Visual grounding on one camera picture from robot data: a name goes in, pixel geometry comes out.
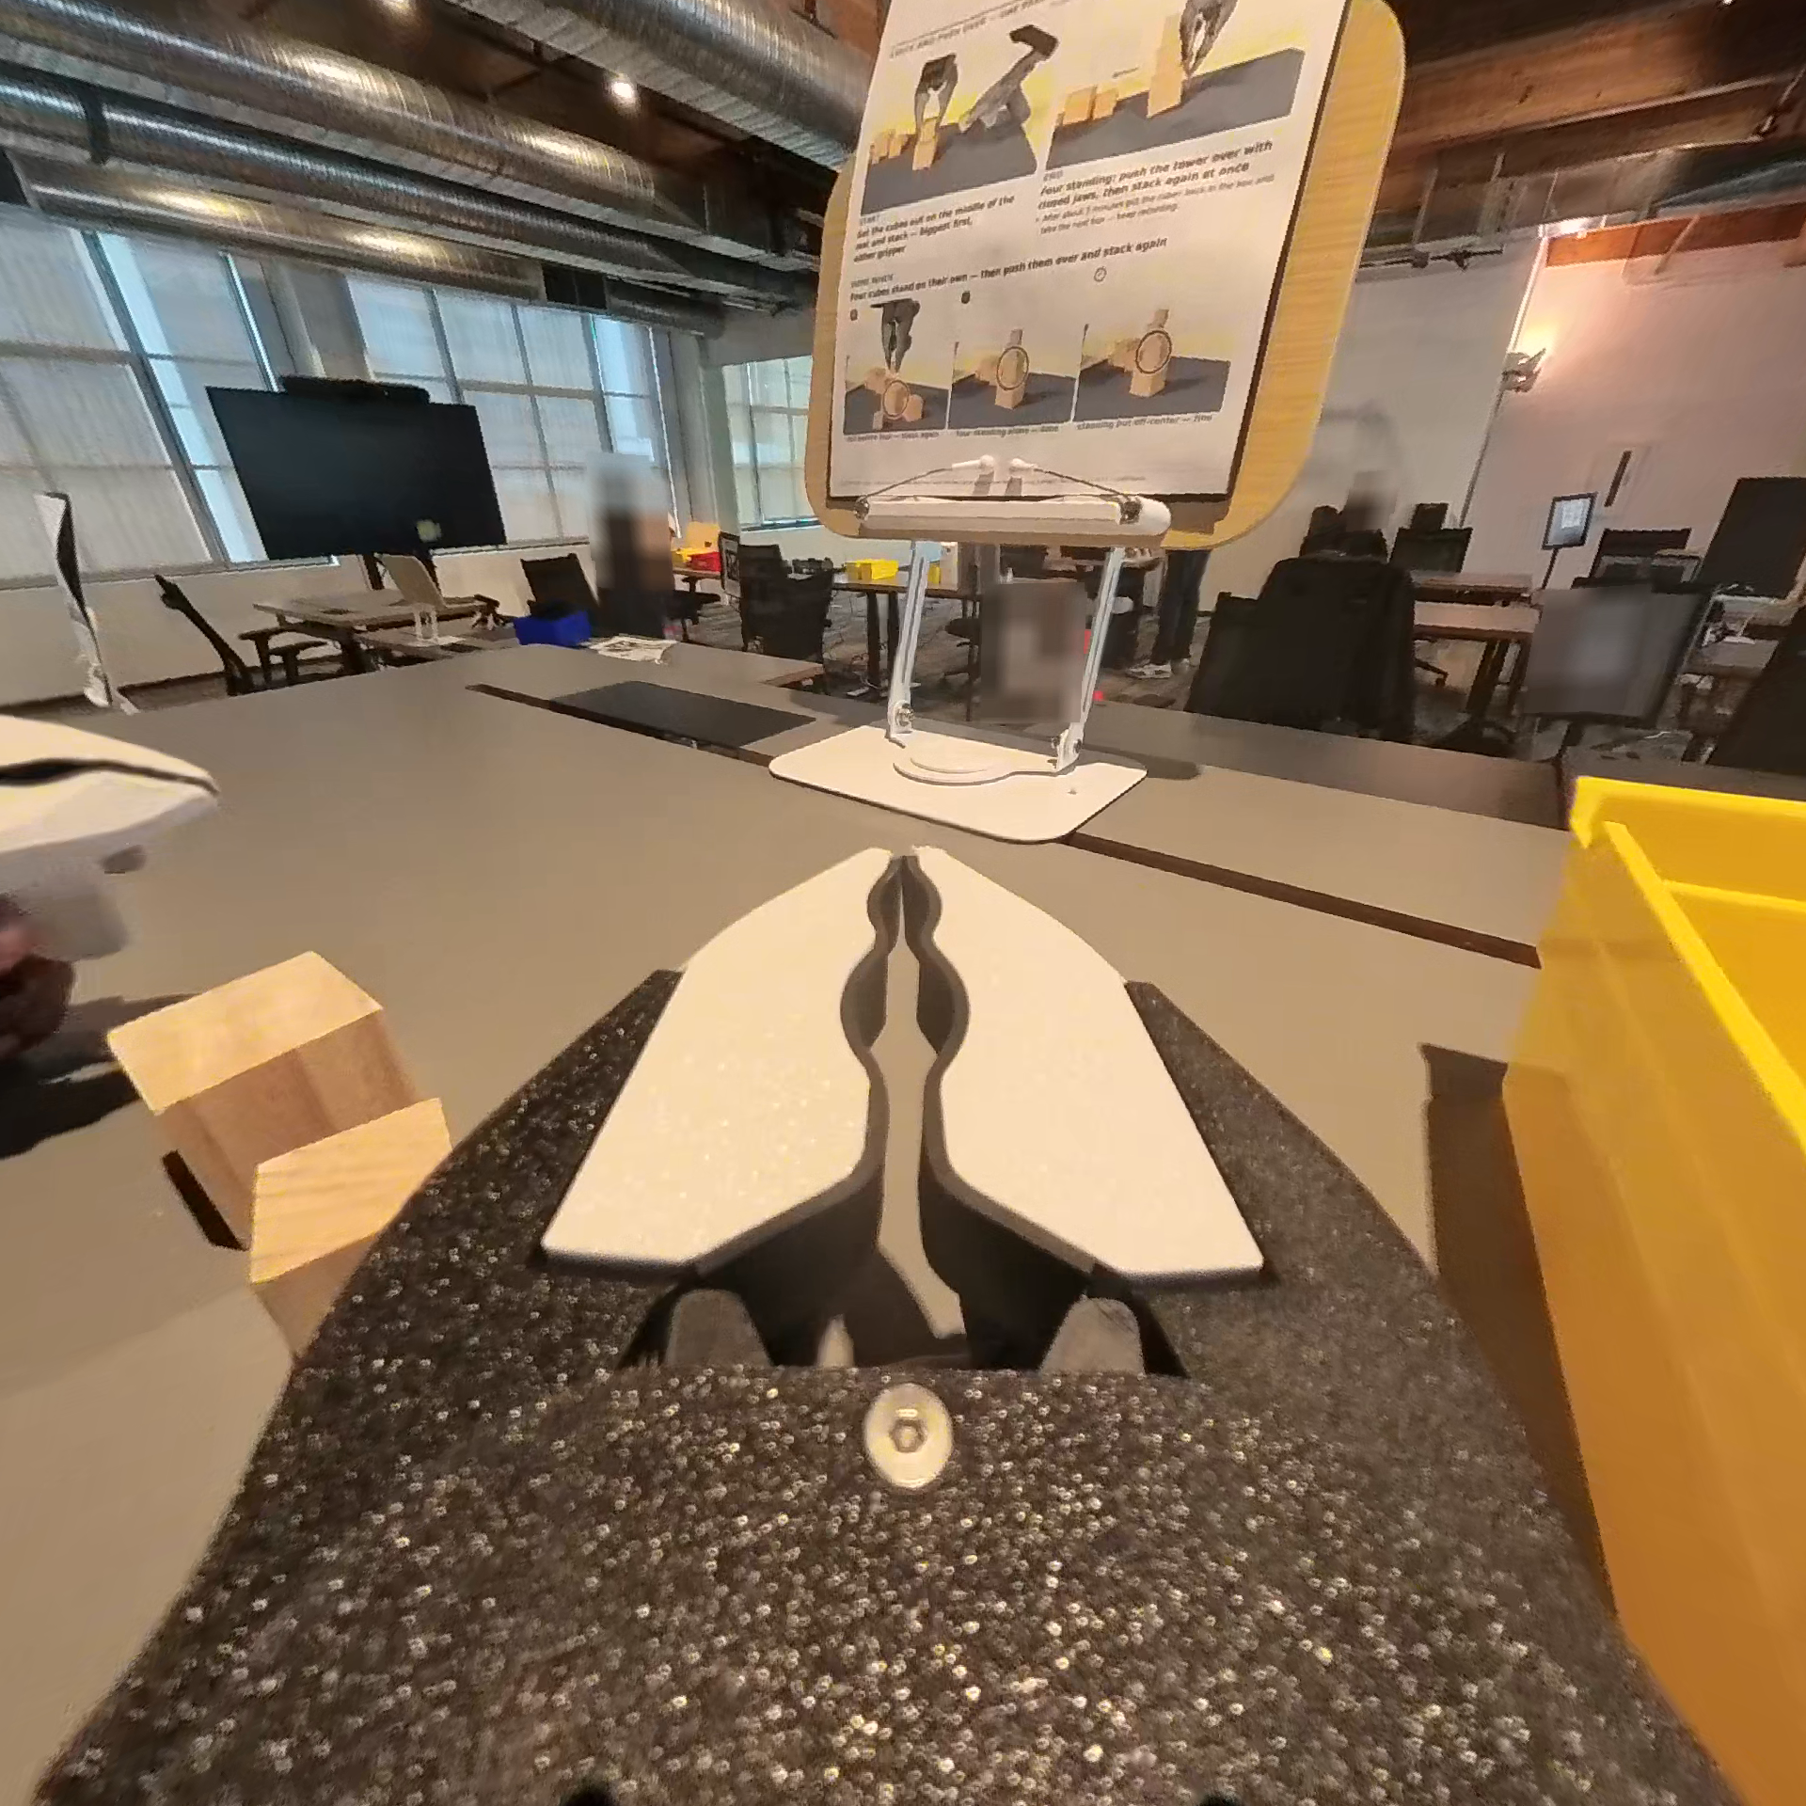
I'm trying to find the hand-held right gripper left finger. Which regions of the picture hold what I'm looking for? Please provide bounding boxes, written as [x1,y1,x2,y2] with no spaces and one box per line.
[541,849,906,1280]

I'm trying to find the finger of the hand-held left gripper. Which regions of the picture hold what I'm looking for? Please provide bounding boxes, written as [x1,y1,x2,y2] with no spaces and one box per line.
[0,774,218,964]
[0,711,220,808]

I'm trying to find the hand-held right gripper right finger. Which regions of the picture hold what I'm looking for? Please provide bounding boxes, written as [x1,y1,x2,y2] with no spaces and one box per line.
[909,846,1263,1287]

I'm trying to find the large plain wooden cube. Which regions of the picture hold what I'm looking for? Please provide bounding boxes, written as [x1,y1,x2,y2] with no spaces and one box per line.
[108,953,425,1243]

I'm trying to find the medium plain wooden cube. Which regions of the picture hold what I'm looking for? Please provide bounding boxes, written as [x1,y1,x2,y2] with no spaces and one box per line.
[249,1101,453,1357]

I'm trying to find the person's left hand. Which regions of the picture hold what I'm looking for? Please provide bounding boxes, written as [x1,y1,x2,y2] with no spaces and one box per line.
[0,903,75,1060]

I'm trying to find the black white hanging strip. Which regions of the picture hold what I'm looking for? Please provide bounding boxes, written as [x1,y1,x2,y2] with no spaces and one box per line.
[35,494,138,714]

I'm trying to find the wooden office desk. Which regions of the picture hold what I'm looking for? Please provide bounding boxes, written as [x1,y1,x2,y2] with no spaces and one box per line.
[253,593,509,678]

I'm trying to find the document stand with white base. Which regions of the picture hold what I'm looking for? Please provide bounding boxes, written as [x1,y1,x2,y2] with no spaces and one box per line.
[767,0,1405,844]

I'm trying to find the laptop on clear stand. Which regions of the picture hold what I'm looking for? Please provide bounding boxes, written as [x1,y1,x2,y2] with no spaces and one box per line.
[378,553,479,624]

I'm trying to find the large black screen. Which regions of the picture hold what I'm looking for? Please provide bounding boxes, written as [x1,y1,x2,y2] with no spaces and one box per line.
[206,380,507,562]

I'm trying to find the black desk mat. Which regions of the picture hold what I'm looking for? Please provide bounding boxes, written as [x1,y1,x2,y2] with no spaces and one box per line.
[550,682,817,753]

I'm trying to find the office chair with black jacket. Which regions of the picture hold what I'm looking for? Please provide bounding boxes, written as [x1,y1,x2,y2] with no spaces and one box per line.
[1185,557,1419,741]

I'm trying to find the large yellow plastic bin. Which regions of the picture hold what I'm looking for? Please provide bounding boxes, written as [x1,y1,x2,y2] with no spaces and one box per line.
[1502,775,1806,1806]

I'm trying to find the printed instruction sheet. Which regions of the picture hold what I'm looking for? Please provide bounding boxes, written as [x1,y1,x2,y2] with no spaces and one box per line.
[830,0,1356,499]

